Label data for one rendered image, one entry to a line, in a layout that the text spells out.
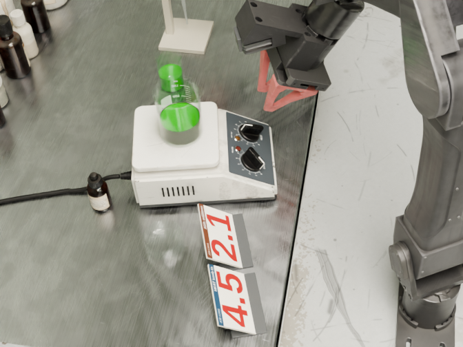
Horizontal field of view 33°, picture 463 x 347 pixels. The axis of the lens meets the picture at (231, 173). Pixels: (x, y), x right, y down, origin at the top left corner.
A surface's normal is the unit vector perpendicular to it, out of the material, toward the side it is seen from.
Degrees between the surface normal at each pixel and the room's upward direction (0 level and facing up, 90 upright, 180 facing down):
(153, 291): 0
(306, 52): 97
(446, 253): 87
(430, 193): 90
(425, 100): 90
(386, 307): 0
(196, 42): 0
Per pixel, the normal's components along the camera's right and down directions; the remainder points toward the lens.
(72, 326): -0.05, -0.64
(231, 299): 0.60, -0.59
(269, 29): 0.23, 0.82
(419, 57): -0.94, 0.29
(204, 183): 0.04, 0.77
